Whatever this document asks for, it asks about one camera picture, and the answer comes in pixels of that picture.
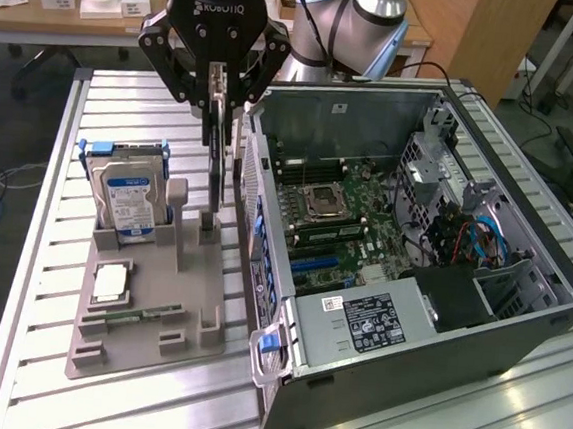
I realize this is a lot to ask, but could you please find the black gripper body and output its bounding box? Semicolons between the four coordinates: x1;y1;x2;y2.
159;0;272;71

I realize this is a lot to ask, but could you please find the graphics card with metal bracket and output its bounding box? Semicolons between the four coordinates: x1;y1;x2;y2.
195;59;247;215

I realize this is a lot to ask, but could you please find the white labelled box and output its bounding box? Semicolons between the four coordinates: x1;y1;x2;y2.
118;0;154;21

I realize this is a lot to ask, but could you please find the white flat box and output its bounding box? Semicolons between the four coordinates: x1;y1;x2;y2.
77;0;127;24

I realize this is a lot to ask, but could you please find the black chair base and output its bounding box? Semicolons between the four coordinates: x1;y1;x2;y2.
5;39;131;109

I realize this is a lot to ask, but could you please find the wooden desk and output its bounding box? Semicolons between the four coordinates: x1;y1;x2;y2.
0;0;437;82

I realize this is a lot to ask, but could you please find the CPU socket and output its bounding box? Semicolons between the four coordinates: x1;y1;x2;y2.
299;178;352;227

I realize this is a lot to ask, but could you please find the hard disk with blue carrier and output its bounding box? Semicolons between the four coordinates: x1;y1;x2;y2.
68;133;174;254

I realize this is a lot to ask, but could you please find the green RAM stick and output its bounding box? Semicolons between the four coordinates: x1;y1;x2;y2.
291;217;368;247
80;296;182;331

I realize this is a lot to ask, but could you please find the green motherboard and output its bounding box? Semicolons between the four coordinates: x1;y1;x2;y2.
254;147;426;307

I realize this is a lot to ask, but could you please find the silver disk bay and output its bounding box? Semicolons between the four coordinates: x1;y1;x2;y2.
393;103;480;231

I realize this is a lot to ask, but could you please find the wooden cabinet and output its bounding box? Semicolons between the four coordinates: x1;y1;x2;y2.
391;0;560;113

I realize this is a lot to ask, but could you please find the blue expansion slot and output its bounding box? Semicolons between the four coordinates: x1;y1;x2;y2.
288;249;342;279

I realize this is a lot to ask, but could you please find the silver chipset heatsink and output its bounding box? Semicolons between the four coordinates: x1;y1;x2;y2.
358;265;389;286

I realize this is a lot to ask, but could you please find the silver CPU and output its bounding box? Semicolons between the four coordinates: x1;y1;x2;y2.
88;260;133;308

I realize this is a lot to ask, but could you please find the grey power supply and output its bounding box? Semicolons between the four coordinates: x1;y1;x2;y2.
286;267;443;380

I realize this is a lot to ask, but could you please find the clear case latch blue tab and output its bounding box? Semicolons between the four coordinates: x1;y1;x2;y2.
245;320;299;392

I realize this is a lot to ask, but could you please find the black plastic shroud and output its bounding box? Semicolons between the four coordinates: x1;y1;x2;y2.
409;259;503;340

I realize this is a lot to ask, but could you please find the grey parts rack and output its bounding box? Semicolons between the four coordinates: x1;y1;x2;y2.
63;169;241;395

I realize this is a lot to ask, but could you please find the grey disk bay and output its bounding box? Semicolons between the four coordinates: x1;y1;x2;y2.
468;250;565;326

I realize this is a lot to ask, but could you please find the grey PC case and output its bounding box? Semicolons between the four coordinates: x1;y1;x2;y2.
215;59;573;429

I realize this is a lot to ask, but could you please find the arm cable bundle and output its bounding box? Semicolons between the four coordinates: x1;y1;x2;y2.
278;0;339;67

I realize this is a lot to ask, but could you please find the black power cable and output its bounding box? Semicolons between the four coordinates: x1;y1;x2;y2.
377;56;481;100

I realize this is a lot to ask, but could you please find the white floor cable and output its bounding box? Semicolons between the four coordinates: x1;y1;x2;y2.
0;158;49;193

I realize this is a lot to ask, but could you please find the light blue data wire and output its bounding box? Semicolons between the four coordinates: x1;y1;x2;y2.
466;214;514;271

